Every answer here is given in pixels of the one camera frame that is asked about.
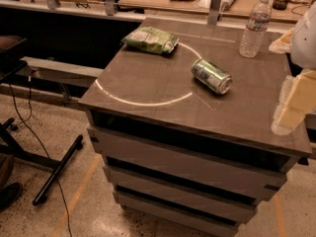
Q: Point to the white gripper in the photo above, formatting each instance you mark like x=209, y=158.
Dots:
x=304, y=39

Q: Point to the green soda can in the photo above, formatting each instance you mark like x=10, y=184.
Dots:
x=215, y=78

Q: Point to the clear plastic water bottle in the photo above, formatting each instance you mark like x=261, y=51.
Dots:
x=256, y=26

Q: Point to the black round cup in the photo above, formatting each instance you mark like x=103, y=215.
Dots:
x=280, y=4

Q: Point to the grey drawer cabinet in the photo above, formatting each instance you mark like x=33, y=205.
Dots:
x=175, y=149

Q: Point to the green chip bag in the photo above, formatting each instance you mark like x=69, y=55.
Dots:
x=151, y=39

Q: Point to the black chair base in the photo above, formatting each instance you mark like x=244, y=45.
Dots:
x=11, y=146

